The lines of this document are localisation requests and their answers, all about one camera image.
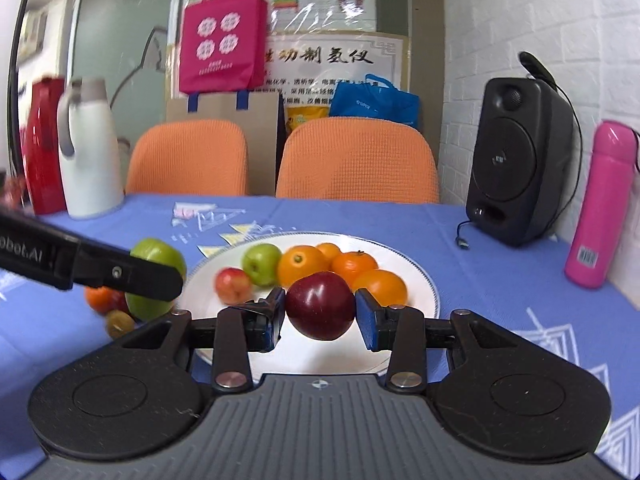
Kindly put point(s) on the white plate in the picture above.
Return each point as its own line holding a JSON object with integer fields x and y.
{"x": 320, "y": 355}

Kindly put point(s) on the large orange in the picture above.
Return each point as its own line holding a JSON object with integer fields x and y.
{"x": 302, "y": 265}
{"x": 380, "y": 287}

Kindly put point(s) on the blue printed tablecloth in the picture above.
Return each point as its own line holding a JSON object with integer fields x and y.
{"x": 500, "y": 290}

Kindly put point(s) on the orange chair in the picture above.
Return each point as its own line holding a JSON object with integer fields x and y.
{"x": 357, "y": 162}
{"x": 187, "y": 160}

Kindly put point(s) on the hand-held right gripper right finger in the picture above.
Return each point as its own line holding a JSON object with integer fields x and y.
{"x": 365, "y": 317}

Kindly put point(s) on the white thermos jug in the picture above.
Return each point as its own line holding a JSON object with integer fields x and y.
{"x": 90, "y": 160}

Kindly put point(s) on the white wall poster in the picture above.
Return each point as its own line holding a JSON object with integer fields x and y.
{"x": 330, "y": 60}

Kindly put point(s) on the small yellowish fruit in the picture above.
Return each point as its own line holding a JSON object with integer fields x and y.
{"x": 119, "y": 323}

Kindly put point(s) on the brown paper bag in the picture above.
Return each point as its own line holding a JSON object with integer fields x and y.
{"x": 260, "y": 140}

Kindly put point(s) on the magenta tote bag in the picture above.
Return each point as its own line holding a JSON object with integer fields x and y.
{"x": 222, "y": 40}

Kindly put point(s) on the green mango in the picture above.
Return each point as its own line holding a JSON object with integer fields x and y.
{"x": 155, "y": 255}

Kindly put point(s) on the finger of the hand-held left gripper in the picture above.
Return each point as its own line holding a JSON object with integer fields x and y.
{"x": 130, "y": 275}

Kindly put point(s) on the pink bottle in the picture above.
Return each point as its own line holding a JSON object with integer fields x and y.
{"x": 600, "y": 205}

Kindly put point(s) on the dark red apple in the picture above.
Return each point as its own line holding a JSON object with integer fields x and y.
{"x": 320, "y": 305}

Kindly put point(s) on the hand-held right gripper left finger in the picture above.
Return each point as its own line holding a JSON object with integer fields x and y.
{"x": 276, "y": 315}

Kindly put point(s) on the small green apple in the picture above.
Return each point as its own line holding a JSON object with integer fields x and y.
{"x": 261, "y": 263}

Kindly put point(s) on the small orange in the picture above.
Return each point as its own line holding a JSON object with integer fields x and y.
{"x": 328, "y": 251}

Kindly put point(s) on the black speaker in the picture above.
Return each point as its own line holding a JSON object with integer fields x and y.
{"x": 515, "y": 165}

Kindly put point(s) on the yellow snack bag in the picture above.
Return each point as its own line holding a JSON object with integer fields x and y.
{"x": 305, "y": 117}

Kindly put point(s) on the blue tote bag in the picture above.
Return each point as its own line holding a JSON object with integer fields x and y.
{"x": 372, "y": 102}

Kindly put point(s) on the tangerine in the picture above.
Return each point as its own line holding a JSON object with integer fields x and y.
{"x": 99, "y": 299}
{"x": 354, "y": 265}

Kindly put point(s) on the red thermos jug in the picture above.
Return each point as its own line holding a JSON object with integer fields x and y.
{"x": 42, "y": 160}

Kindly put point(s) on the dark red plum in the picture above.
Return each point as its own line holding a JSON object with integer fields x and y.
{"x": 119, "y": 302}

